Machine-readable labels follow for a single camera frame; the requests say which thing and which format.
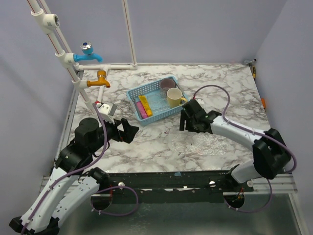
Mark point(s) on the yellow clamp tool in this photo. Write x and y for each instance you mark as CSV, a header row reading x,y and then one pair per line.
x,y
251,64

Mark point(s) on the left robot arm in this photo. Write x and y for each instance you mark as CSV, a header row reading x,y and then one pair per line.
x,y
74,178

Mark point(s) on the white pvc pipe frame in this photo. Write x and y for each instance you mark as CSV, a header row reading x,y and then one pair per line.
x,y
50,26

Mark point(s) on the purple mug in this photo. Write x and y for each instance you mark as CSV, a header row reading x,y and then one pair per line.
x,y
167,83

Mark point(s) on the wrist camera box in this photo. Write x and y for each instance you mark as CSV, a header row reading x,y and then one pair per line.
x,y
200,101
107,109

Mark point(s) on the blue tap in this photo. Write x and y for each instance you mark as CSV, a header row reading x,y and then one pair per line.
x,y
88,54

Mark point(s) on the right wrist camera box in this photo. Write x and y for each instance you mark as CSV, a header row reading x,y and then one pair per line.
x,y
200,101

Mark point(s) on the clear textured glass tray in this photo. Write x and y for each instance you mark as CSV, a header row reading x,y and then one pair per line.
x,y
199,144

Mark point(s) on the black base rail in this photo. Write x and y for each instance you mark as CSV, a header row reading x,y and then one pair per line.
x,y
164,187

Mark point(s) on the yellow mug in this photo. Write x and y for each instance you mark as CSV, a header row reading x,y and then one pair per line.
x,y
175,97

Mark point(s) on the light blue perforated basket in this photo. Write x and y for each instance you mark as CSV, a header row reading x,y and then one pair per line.
x,y
144,90

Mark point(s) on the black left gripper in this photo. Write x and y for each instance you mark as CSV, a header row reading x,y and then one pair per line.
x,y
129,132

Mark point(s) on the orange clip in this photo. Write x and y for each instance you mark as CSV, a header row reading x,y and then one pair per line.
x,y
263,103

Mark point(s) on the clear glass organizer insert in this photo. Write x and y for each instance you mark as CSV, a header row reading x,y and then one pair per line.
x,y
157,102

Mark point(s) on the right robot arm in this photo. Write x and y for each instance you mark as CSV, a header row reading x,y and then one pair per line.
x,y
269,154

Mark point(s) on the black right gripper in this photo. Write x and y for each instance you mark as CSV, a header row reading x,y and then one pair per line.
x,y
188,127

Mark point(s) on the orange tap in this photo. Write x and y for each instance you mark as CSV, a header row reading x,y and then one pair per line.
x,y
101,80

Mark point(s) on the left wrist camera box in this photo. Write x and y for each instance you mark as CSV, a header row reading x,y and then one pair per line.
x,y
107,109

